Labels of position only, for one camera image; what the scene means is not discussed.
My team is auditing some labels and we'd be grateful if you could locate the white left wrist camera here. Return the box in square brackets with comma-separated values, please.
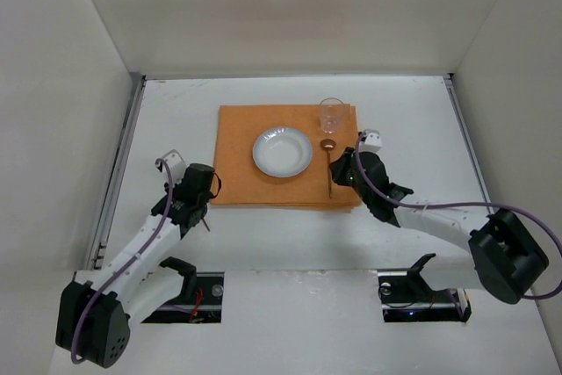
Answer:
[155, 149, 187, 189]

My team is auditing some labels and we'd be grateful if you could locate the orange cloth placemat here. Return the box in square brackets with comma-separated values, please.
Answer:
[212, 105, 361, 210]

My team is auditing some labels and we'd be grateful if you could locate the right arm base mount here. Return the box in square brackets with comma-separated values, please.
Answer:
[377, 253, 472, 323]

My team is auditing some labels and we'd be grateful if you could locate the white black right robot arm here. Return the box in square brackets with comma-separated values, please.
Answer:
[328, 148, 549, 304]

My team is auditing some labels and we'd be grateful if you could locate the clear plastic cup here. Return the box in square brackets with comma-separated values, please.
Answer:
[319, 97, 345, 134]

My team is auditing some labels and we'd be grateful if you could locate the white round plate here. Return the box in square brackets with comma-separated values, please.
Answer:
[252, 126, 313, 178]

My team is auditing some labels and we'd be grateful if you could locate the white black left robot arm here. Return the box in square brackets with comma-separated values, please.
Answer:
[55, 158, 221, 368]

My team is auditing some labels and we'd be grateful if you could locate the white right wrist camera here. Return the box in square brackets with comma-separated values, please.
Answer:
[359, 129, 382, 154]

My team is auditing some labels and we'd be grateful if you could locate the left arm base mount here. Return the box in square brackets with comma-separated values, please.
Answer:
[142, 257, 225, 324]

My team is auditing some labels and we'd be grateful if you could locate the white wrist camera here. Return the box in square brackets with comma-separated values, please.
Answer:
[155, 149, 187, 189]
[359, 129, 382, 154]

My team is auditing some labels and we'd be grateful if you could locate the copper spoon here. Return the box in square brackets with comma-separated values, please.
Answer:
[320, 138, 336, 198]

